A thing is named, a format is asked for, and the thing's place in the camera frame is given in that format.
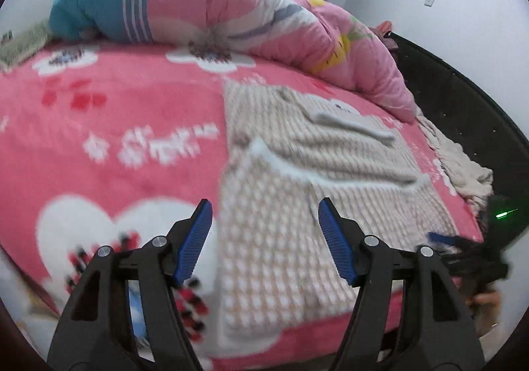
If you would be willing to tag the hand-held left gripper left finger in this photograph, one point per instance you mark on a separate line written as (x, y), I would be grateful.
(194, 238)

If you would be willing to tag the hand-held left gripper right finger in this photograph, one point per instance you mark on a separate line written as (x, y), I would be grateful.
(337, 243)

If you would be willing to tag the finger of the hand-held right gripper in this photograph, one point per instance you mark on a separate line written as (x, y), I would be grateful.
(479, 267)
(442, 238)

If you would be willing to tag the beige white checked coat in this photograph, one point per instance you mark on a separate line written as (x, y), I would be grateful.
(268, 251)

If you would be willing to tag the beige knitted cloth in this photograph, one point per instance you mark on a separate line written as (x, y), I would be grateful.
(454, 164)

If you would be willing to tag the pink floral blanket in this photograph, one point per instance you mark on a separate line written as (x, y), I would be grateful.
(124, 106)

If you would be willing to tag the pink and blue quilt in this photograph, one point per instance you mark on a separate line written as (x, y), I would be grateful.
(248, 3)

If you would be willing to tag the green patterned mat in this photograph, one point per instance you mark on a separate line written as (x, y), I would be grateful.
(22, 44)

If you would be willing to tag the black bed frame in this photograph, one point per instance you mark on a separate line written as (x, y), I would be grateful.
(454, 98)

